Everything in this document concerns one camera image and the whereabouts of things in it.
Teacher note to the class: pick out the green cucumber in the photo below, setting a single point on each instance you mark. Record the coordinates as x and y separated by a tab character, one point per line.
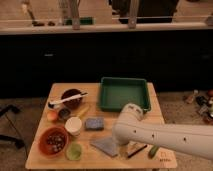
153	152

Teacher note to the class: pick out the wooden block brush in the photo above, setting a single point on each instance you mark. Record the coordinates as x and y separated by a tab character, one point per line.
135	151

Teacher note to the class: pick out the light green small bowl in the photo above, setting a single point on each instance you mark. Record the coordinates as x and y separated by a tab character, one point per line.
74	151

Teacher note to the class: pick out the blue sponge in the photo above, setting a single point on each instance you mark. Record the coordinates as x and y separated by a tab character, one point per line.
94	123

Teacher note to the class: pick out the small dark cup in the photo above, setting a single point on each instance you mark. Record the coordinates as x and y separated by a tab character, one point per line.
64	114

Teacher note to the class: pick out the blue grey towel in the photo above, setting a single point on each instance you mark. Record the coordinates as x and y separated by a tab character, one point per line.
106	145

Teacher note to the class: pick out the orange bowl with nuts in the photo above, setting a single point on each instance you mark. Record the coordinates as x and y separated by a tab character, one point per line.
53	142

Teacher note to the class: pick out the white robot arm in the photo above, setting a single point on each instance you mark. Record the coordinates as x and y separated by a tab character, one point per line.
189	139

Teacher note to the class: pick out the orange peach fruit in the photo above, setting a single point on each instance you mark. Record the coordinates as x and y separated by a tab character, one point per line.
52	116

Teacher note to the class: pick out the white cup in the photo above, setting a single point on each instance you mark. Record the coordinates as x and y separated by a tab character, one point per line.
73	125

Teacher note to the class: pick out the wooden table board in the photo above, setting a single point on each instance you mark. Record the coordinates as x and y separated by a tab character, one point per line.
91	157

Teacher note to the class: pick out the green plastic tray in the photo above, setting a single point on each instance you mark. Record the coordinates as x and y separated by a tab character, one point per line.
115	93

